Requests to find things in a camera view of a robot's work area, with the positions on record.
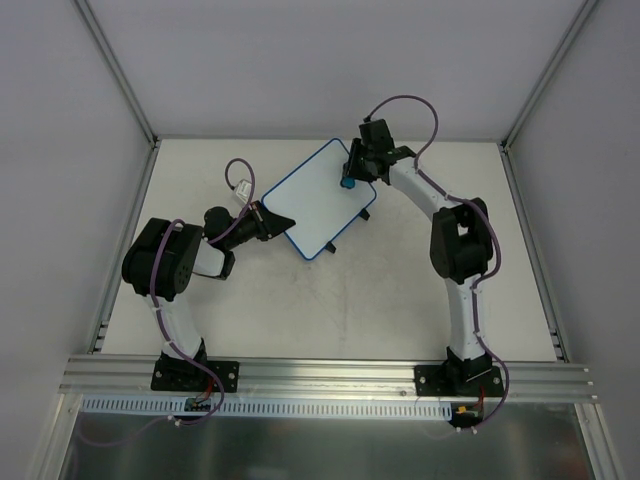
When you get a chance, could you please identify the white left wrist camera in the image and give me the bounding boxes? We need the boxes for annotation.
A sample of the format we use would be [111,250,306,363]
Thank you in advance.
[233,179,253,205]

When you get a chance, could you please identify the aluminium frame post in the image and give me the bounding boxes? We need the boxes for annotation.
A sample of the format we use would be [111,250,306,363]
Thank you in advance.
[70,0,158,147]
[500,0,600,149]

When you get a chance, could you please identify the white slotted cable duct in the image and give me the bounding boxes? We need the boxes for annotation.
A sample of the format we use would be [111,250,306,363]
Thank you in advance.
[81,395,453,421]

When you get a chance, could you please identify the aluminium mounting rail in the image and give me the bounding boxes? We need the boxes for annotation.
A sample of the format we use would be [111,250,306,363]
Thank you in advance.
[58,354,599,404]

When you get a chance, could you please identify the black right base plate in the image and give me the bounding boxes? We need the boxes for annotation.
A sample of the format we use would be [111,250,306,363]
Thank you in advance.
[414,363,505,398]

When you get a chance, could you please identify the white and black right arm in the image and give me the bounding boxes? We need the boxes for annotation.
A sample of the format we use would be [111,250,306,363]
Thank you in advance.
[341,118,504,397]

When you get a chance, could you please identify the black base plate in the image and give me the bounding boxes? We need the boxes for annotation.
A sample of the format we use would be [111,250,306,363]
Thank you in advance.
[150,356,241,393]
[414,363,505,398]

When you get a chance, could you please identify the blue-framed whiteboard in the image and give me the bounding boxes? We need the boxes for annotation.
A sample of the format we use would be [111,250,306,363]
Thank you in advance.
[261,138,377,261]

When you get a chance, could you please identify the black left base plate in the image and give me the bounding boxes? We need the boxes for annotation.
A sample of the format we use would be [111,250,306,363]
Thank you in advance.
[150,356,241,393]

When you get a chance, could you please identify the aluminium frame post left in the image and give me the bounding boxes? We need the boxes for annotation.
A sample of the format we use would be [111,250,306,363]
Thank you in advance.
[70,0,158,147]

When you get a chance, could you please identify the aluminium frame post right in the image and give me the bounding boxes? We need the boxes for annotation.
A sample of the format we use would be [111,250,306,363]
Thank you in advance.
[500,0,600,149]

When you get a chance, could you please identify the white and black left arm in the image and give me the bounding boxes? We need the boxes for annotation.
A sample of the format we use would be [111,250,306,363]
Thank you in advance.
[122,201,296,390]

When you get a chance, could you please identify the blue bone-shaped eraser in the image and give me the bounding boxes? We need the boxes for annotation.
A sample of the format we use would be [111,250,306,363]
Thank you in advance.
[340,162,355,189]

